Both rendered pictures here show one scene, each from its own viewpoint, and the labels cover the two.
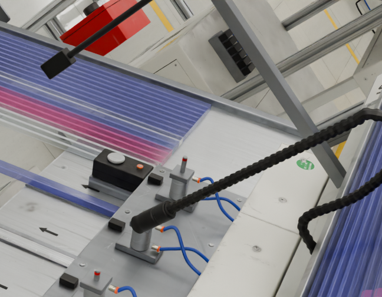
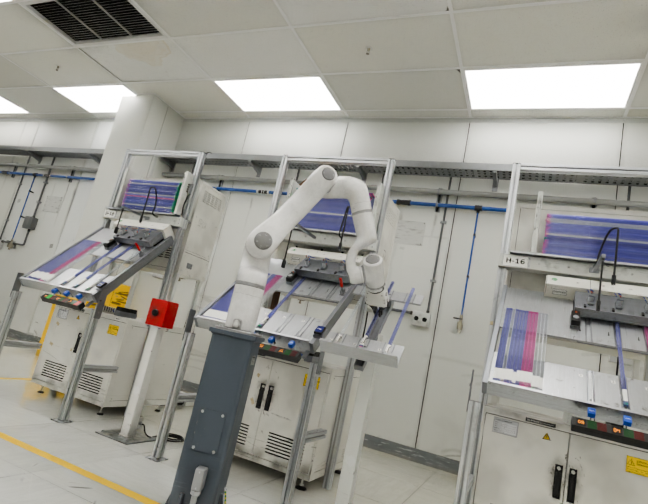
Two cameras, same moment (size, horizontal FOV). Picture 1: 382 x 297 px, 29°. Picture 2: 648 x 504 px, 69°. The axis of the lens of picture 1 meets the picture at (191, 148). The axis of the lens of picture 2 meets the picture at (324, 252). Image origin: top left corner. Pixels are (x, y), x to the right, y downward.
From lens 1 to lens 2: 246 cm
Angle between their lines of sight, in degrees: 67
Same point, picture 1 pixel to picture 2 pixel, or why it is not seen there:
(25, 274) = (324, 288)
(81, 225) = (306, 284)
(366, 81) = (181, 270)
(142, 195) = (306, 269)
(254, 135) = not seen: hidden behind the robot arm
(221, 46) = (124, 312)
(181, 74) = (135, 328)
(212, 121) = not seen: hidden behind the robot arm
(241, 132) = not seen: hidden behind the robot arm
